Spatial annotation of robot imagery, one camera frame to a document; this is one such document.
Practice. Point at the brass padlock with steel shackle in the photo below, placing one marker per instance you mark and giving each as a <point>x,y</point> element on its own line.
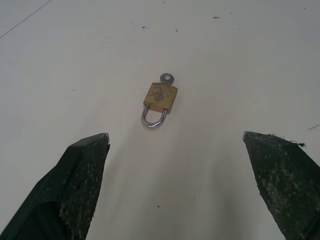
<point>159,102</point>

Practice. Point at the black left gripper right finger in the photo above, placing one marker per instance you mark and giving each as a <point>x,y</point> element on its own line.
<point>285,180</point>

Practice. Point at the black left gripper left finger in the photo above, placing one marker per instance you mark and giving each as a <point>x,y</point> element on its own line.
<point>67,185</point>

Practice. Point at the silver key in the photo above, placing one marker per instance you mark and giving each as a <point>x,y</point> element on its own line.
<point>167,78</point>

